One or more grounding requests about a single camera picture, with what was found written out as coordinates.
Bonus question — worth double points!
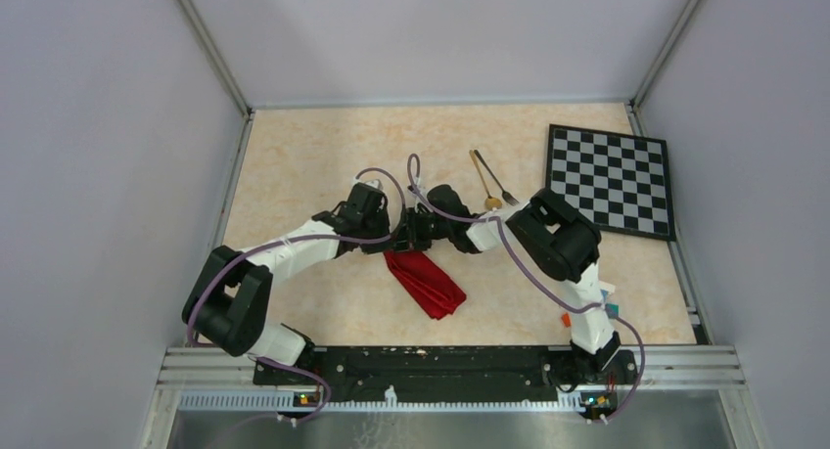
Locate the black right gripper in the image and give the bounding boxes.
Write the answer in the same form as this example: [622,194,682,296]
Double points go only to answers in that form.
[394,207,452,254]

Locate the red cloth napkin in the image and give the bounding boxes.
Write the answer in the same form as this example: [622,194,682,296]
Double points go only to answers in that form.
[384,250,467,320]

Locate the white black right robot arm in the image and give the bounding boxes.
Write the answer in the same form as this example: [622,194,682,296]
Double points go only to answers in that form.
[392,185,621,382]

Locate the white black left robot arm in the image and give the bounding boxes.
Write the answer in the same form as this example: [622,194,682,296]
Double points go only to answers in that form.
[181,180,391,384]

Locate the gold spoon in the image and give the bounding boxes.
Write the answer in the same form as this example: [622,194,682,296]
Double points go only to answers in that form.
[469,150,503,211]

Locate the dark metal fork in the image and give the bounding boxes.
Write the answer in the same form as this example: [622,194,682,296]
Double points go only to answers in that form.
[473,150,519,205]

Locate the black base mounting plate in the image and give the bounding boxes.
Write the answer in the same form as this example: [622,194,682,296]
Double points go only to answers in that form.
[253,345,637,403]

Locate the black and white chessboard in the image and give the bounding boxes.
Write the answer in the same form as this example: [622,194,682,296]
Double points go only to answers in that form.
[545,124,676,242]

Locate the teal block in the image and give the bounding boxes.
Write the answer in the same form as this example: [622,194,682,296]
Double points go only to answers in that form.
[605,303,620,319]

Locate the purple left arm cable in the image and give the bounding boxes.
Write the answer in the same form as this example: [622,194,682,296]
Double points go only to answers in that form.
[185,167,408,427]

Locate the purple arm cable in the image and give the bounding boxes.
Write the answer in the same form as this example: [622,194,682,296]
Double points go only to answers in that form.
[406,154,647,425]
[185,167,408,427]

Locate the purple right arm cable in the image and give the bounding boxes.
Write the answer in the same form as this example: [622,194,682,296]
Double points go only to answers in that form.
[406,154,647,425]

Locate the aluminium frame rail front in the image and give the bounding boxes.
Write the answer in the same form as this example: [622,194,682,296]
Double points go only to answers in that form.
[157,345,746,414]

